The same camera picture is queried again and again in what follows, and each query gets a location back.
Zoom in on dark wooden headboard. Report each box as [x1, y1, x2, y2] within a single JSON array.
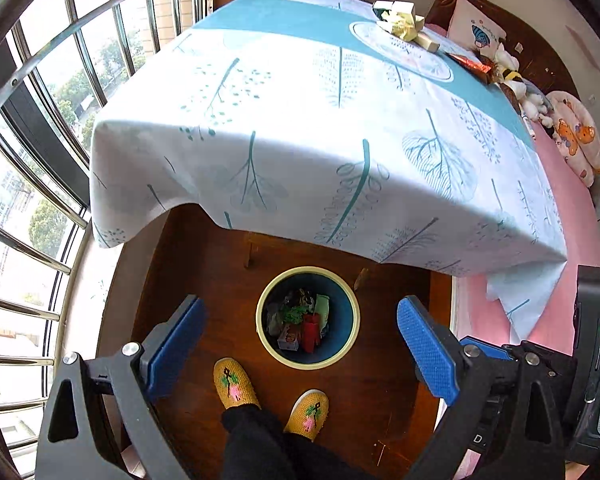
[[426, 0, 579, 98]]

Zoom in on white cartoon pillow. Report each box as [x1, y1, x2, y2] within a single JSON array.
[[446, 0, 506, 60]]

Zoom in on plush bee toy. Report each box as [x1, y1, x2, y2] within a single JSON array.
[[491, 42, 554, 129]]

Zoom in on leaf-print white blue tablecloth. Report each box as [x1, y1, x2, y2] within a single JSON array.
[[90, 0, 567, 339]]

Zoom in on small orange red sachet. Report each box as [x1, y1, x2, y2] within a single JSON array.
[[449, 53, 492, 75]]

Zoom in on yellow knitted slipper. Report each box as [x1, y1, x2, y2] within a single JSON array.
[[212, 358, 260, 410], [284, 389, 329, 441]]

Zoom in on round blue trash bin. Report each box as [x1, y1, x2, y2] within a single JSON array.
[[256, 266, 361, 370]]

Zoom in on red paper envelope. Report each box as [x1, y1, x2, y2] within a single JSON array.
[[301, 313, 321, 353]]

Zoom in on left yellow knitted slipper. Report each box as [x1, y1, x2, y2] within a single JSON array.
[[212, 358, 260, 410]]

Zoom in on wooden table frame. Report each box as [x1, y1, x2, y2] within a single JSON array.
[[244, 232, 378, 290]]

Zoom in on green paper ball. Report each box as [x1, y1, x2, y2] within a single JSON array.
[[280, 306, 310, 325]]

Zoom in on crumpled yellow paper ball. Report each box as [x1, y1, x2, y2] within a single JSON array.
[[378, 11, 425, 42]]

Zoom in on green white cardboard box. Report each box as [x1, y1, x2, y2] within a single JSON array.
[[372, 0, 416, 23]]

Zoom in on bear print pillow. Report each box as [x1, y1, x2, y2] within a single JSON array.
[[547, 91, 600, 188]]

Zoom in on window with metal bars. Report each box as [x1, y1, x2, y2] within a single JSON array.
[[0, 0, 193, 479]]

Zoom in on red white carton box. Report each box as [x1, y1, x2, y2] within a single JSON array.
[[277, 323, 302, 352]]

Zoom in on right yellow knitted slipper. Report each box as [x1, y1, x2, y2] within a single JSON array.
[[284, 389, 329, 441]]

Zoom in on black trousers legs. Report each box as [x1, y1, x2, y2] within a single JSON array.
[[220, 404, 374, 480]]

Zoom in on pink bed sheet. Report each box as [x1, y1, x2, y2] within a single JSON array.
[[452, 122, 600, 353]]

